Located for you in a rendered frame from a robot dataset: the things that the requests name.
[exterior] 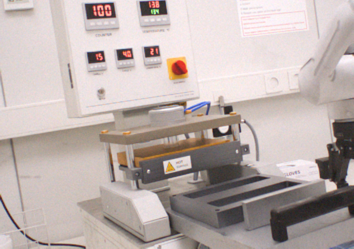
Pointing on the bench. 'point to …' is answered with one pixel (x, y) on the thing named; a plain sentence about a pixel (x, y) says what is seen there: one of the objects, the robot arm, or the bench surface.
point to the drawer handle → (309, 210)
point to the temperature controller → (153, 4)
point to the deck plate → (178, 187)
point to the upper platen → (167, 149)
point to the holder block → (228, 198)
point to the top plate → (170, 125)
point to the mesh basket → (28, 228)
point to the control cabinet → (125, 54)
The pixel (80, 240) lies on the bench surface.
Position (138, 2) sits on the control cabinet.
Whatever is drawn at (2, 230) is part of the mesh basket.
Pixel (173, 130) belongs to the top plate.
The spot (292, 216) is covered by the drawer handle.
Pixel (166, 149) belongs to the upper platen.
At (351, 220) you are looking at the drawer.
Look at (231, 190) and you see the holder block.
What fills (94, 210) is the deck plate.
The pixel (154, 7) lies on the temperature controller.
